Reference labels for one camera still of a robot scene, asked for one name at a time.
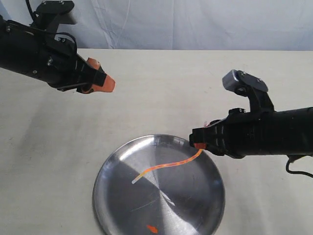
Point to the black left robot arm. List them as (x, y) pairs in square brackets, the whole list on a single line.
[(36, 53)]

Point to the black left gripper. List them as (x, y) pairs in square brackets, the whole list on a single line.
[(67, 70)]

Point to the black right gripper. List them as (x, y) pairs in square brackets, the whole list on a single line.
[(213, 137)]

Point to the blue backdrop cloth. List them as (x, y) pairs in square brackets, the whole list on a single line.
[(193, 24)]

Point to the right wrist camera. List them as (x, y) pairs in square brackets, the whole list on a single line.
[(247, 85)]

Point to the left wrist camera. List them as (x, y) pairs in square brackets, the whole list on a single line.
[(48, 16)]

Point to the round steel plate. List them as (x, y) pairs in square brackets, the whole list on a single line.
[(183, 200)]

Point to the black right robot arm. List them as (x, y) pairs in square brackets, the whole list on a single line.
[(243, 134)]

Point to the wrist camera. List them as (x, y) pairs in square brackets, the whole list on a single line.
[(48, 16), (247, 85)]

